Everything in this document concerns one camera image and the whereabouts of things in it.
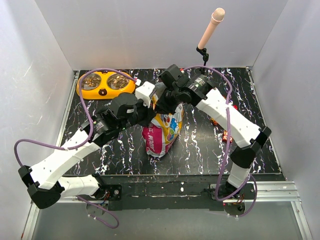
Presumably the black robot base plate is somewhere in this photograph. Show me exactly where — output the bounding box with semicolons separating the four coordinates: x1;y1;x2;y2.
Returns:
84;173;286;212

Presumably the pink microphone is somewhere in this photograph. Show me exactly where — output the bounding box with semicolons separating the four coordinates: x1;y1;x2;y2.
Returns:
197;7;226;50

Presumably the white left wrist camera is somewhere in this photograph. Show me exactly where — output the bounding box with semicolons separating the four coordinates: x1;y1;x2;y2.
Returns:
135;81;156;108

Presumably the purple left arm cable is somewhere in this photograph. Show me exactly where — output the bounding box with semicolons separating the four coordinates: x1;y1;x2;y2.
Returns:
13;67;141;230

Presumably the yellow double pet bowl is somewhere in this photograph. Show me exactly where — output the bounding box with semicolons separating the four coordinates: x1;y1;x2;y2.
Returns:
81;70;136;101

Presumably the cat food bag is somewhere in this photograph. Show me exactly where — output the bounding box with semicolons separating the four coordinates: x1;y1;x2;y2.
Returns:
142;92;185;158

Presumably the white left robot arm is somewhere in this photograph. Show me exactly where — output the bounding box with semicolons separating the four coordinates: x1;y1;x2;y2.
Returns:
18;92;156;209

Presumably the red toy brick vehicle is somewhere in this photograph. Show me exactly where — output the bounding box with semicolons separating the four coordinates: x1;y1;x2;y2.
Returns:
210;118;219;126

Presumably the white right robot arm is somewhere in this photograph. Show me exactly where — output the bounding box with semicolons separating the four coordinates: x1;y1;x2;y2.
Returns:
155;71;272;199

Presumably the black microphone stand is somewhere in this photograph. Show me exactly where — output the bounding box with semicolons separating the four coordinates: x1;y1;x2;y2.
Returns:
196;47;209;66

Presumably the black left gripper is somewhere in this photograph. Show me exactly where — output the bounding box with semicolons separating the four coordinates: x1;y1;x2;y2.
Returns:
119;96;157;132

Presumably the red number toy block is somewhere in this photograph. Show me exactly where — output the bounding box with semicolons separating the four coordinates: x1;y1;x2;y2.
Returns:
222;130;233;143

